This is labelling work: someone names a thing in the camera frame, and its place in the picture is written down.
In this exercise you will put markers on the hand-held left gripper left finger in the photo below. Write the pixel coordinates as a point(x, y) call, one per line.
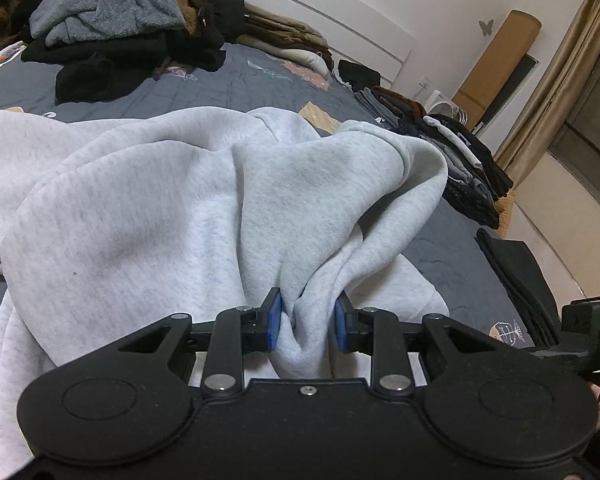
point(275, 320)

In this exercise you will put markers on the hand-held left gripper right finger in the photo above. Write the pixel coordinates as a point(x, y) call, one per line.
point(340, 322)

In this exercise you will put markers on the light grey hoodie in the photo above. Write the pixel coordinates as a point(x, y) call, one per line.
point(155, 220)

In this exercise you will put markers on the stack of folded clothes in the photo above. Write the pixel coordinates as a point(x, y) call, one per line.
point(455, 165)

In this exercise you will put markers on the pile of dark clothes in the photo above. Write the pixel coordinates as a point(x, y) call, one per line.
point(215, 0)

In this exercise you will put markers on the large black folded garment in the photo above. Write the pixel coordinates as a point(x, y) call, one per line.
point(520, 280)

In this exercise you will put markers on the grey printed quilt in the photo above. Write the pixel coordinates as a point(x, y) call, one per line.
point(280, 90)

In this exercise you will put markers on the white fan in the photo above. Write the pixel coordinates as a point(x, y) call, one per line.
point(445, 107)

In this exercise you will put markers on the small black folded garment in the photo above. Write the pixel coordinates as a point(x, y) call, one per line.
point(359, 74)

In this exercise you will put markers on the beige curtain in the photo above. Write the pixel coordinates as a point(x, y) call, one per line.
point(555, 85)

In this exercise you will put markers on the white pillow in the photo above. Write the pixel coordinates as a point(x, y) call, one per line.
point(305, 60)

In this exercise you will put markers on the tall cardboard roll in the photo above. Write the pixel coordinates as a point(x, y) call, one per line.
point(500, 60)

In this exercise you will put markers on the black garment pile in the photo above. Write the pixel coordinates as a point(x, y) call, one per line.
point(110, 65)

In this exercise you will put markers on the brown garment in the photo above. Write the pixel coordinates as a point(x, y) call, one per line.
point(182, 5)

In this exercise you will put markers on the grey fleece garment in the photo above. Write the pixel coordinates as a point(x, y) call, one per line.
point(105, 5)

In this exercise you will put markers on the dark brown fleece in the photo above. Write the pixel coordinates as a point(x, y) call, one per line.
point(0, 25)

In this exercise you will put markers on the wall outlet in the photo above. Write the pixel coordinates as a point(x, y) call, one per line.
point(422, 84)

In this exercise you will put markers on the butterfly wall sticker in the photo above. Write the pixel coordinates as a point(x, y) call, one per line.
point(486, 27)

